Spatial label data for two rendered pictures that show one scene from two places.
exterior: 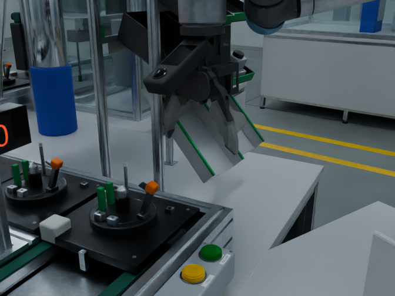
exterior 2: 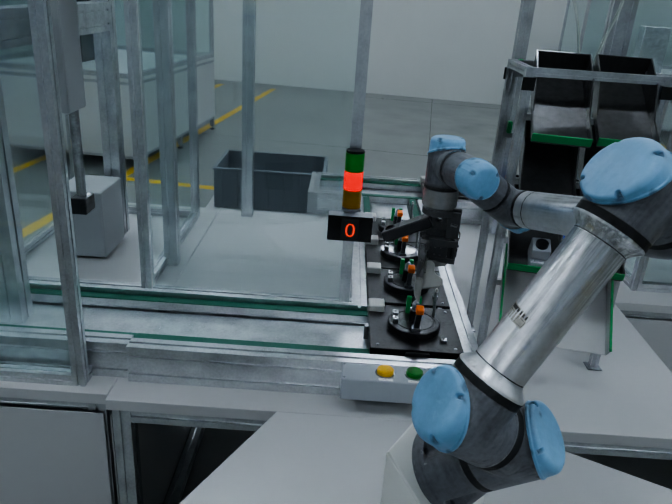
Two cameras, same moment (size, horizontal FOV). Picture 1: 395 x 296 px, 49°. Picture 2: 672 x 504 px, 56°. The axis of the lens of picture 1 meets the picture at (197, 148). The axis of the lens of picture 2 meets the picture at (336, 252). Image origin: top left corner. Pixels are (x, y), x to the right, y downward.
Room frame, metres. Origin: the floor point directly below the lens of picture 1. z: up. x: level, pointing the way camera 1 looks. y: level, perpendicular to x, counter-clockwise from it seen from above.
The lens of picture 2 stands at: (-0.10, -1.05, 1.80)
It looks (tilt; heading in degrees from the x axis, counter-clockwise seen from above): 23 degrees down; 62
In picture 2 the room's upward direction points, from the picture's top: 4 degrees clockwise
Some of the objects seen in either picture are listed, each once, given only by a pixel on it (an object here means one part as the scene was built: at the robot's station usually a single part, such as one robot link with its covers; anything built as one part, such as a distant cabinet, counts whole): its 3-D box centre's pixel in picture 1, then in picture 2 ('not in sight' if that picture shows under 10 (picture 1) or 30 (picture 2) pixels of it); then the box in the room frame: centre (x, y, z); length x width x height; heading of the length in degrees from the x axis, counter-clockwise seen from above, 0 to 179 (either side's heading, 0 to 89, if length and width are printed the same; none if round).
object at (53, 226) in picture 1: (55, 229); (376, 307); (0.77, 0.29, 0.97); 0.05 x 0.05 x 0.04; 62
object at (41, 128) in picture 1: (54, 98); not in sight; (1.71, 0.58, 1.00); 0.16 x 0.16 x 0.27
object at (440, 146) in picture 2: not in sight; (445, 163); (0.71, -0.01, 1.48); 0.09 x 0.08 x 0.11; 83
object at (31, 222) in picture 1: (34, 177); (407, 273); (0.93, 0.38, 1.01); 0.24 x 0.24 x 0.13; 62
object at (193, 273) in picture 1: (193, 275); (385, 372); (0.63, 0.01, 0.96); 0.04 x 0.04 x 0.02
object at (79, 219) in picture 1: (123, 222); (412, 330); (0.81, 0.16, 0.96); 0.24 x 0.24 x 0.02; 62
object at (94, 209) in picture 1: (123, 215); (413, 323); (0.81, 0.16, 0.98); 0.14 x 0.14 x 0.02
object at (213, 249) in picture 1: (211, 254); (414, 374); (0.69, -0.03, 0.96); 0.04 x 0.04 x 0.02
